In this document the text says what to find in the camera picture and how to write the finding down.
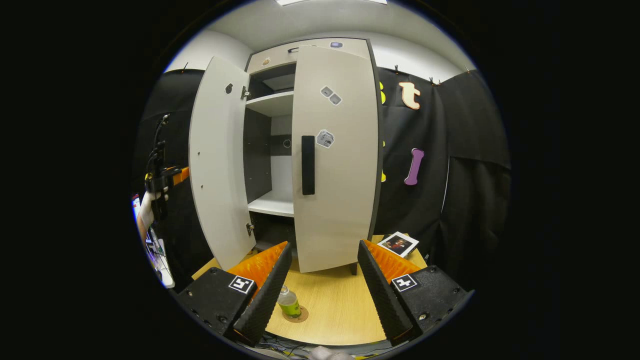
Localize beige cabinet door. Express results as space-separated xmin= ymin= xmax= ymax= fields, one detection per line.
xmin=291 ymin=45 xmax=380 ymax=274
xmin=188 ymin=55 xmax=257 ymax=272

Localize black backdrop cloth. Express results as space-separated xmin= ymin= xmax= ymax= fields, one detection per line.
xmin=132 ymin=65 xmax=512 ymax=291

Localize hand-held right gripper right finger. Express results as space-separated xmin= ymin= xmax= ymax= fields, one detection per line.
xmin=357 ymin=239 xmax=473 ymax=346

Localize wide ceiling light panel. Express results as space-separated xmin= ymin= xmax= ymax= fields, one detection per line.
xmin=275 ymin=0 xmax=388 ymax=6

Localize white photo book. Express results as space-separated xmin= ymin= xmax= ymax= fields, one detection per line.
xmin=376 ymin=231 xmax=420 ymax=259

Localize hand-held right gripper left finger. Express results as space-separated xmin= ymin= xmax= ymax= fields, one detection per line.
xmin=176 ymin=241 xmax=293 ymax=347

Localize black right door handle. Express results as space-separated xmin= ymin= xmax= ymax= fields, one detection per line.
xmin=301 ymin=135 xmax=316 ymax=196

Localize tangled black cables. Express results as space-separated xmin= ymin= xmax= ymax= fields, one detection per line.
xmin=260 ymin=334 xmax=313 ymax=359

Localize beige cabinet drawer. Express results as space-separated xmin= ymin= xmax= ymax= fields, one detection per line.
xmin=246 ymin=38 xmax=372 ymax=75

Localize round brown coaster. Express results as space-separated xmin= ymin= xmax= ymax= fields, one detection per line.
xmin=281 ymin=305 xmax=309 ymax=323

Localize green label plastic bottle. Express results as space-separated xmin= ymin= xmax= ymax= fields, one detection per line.
xmin=277 ymin=285 xmax=302 ymax=319

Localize white cabinet shelf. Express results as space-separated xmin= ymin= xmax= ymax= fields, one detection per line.
xmin=245 ymin=91 xmax=295 ymax=118
xmin=247 ymin=189 xmax=295 ymax=218

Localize white keyboard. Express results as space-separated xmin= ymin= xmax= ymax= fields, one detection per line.
xmin=145 ymin=227 xmax=176 ymax=290

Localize beige and grey cabinet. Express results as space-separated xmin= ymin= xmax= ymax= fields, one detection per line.
xmin=188 ymin=37 xmax=385 ymax=275

